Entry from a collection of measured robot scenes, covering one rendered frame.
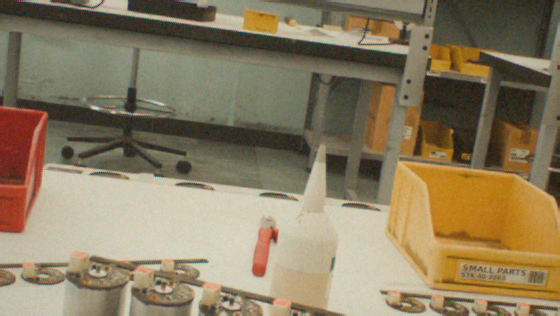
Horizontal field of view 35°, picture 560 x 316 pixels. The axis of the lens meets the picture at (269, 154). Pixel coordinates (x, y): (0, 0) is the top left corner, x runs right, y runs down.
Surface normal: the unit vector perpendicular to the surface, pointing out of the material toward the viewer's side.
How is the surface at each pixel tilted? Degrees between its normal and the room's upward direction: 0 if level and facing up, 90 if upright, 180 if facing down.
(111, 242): 0
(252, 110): 90
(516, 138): 93
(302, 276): 90
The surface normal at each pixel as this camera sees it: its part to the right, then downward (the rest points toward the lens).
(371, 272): 0.14, -0.97
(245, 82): 0.06, 0.22
